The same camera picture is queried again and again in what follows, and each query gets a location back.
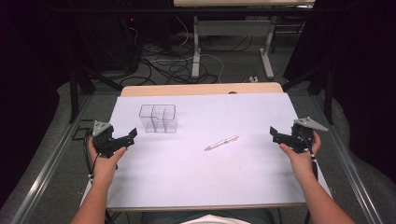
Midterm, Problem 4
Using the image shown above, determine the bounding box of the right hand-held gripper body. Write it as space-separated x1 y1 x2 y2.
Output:
288 116 330 155

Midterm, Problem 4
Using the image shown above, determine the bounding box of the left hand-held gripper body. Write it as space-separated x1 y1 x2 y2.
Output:
92 119 127 160

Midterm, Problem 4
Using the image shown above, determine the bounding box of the person's left hand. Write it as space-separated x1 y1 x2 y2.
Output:
88 136 128 185

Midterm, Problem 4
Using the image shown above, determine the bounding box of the person's right hand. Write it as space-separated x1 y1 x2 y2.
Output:
278 130 322 185

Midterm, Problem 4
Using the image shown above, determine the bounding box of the clear plastic desk organizer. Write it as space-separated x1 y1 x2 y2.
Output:
138 104 178 134

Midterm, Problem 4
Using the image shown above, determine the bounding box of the black metal stand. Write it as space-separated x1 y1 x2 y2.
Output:
68 61 124 124
281 63 336 126

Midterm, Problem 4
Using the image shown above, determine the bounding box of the white pen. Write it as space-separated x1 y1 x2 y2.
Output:
204 134 240 152

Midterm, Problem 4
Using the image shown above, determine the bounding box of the white table mat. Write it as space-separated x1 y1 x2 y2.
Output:
106 92 332 210

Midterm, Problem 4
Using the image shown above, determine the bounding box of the dark curtain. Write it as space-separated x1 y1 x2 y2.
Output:
0 0 76 207
284 0 396 185

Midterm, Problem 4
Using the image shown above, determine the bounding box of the black computer tower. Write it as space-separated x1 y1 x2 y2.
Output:
89 12 142 75

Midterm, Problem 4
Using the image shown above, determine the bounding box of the person's torso clothing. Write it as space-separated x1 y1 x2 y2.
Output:
141 209 276 224

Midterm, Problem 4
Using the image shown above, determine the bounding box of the white-framed desk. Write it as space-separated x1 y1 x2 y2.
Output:
173 0 317 80

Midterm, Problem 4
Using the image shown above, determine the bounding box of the right hand-held gripper cable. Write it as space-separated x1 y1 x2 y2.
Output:
298 132 319 182

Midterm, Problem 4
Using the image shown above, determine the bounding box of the hand-held gripper cable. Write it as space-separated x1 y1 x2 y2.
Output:
298 132 319 182
82 133 101 185

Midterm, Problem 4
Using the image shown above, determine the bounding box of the left hand-held gripper cable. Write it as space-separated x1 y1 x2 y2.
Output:
82 133 101 185

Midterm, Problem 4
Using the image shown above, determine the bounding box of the black floor bracket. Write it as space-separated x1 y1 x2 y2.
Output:
71 119 95 142

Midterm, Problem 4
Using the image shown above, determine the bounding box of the metal floor rail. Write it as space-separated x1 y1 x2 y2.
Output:
10 92 95 224
310 92 385 224

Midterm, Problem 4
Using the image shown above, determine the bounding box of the black floor cable bundle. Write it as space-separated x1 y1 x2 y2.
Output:
119 33 254 87

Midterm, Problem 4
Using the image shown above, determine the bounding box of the white floor cable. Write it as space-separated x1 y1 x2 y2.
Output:
173 15 226 84

